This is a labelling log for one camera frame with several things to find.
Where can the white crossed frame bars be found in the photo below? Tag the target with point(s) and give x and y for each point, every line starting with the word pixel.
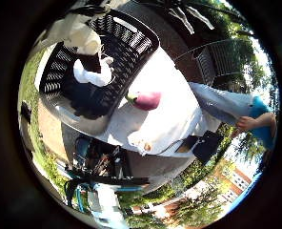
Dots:
pixel 188 17

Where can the blue striped equipment cart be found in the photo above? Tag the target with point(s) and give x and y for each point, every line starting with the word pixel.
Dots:
pixel 99 165

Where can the purple eggplant plush toy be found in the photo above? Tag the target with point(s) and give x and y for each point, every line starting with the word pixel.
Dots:
pixel 147 100

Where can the black plastic slotted basket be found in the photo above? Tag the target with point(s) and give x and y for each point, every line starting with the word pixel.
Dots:
pixel 122 60

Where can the red brick building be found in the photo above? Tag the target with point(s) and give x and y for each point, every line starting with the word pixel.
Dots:
pixel 236 181

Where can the metal mesh chair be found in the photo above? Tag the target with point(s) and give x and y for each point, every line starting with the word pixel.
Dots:
pixel 220 60

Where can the small white plush toy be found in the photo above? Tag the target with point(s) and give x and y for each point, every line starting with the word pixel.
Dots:
pixel 91 75

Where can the person in blue shirt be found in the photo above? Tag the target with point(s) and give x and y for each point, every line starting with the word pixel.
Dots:
pixel 230 105

